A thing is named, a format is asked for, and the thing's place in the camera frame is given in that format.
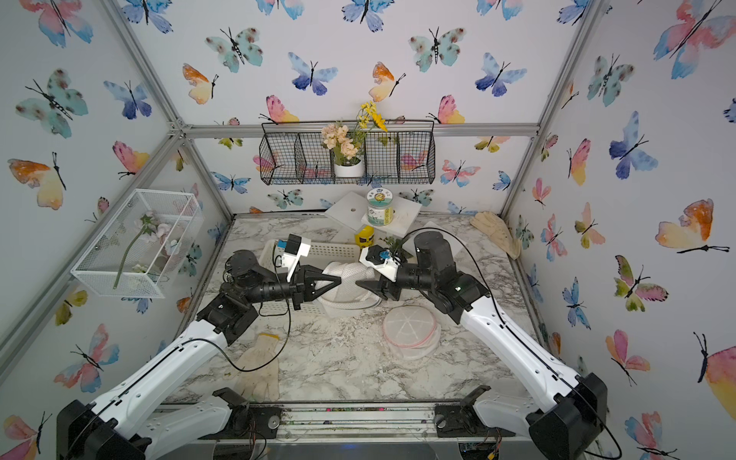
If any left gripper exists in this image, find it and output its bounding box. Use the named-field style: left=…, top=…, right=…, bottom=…
left=242, top=266, right=338, bottom=314

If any white mesh laundry bag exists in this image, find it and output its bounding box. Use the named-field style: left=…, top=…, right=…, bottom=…
left=383, top=305, right=442, bottom=361

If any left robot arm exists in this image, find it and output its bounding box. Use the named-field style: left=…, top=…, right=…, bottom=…
left=57, top=250, right=341, bottom=459

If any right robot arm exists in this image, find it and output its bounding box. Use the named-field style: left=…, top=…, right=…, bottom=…
left=359, top=227, right=608, bottom=459

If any white plastic basket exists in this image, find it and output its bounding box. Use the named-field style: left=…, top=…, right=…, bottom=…
left=258, top=240, right=360, bottom=317

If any small green potted plant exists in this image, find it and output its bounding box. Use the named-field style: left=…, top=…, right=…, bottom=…
left=383, top=236, right=404, bottom=257

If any white tiered shelf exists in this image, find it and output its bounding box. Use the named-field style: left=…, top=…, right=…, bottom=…
left=325, top=192, right=450, bottom=243

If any green label jar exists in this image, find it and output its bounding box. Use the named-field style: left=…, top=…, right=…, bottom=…
left=366, top=187, right=394, bottom=227

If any white flower pot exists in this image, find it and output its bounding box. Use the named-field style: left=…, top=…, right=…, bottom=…
left=333, top=157, right=365, bottom=179

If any artificial flower bouquet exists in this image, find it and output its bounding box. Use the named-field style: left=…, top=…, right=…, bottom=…
left=321, top=101, right=388, bottom=165

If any pink artificial flower stem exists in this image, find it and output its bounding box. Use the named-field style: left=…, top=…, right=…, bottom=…
left=112, top=212, right=159, bottom=291

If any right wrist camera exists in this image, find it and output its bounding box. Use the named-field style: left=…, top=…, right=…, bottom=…
left=360, top=245, right=401, bottom=282

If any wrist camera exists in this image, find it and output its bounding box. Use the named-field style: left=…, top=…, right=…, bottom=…
left=360, top=245, right=401, bottom=282
left=276, top=234, right=312, bottom=282

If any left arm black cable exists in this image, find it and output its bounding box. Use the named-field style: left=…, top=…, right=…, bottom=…
left=74, top=246, right=292, bottom=460

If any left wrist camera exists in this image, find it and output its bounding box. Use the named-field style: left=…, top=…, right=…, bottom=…
left=276, top=234, right=312, bottom=282

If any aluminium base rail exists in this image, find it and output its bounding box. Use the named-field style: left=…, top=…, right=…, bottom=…
left=143, top=401, right=530, bottom=447

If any black wire wall basket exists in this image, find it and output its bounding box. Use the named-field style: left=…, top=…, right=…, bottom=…
left=254, top=120, right=436, bottom=187

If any white mesh wall box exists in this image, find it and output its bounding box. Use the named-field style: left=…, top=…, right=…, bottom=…
left=71, top=189, right=203, bottom=299

